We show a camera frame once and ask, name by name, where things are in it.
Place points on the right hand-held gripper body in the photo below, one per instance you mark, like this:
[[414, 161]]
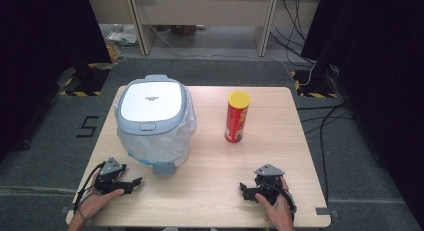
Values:
[[269, 187]]

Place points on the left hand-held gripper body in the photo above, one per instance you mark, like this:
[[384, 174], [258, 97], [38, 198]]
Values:
[[108, 182]]

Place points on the red chips can yellow lid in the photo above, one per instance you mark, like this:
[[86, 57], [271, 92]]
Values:
[[236, 122]]

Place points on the white grey lidded trash can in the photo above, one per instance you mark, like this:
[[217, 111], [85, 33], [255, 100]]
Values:
[[151, 106]]

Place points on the person's right hand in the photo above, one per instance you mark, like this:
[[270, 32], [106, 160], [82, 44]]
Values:
[[280, 211]]

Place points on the person's left hand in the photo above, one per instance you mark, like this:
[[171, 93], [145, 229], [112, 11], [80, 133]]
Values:
[[93, 206]]

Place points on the translucent white plastic bin liner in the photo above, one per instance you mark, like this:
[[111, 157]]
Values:
[[160, 146]]

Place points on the hazard striped stand base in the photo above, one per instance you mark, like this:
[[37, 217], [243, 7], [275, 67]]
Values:
[[83, 86], [313, 87]]

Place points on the yellow plastic packet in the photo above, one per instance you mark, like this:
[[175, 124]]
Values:
[[114, 52]]

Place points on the black curtain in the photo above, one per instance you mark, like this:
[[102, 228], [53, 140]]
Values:
[[40, 57], [376, 74]]

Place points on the pile of papers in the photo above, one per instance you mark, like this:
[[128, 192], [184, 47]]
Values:
[[121, 36]]

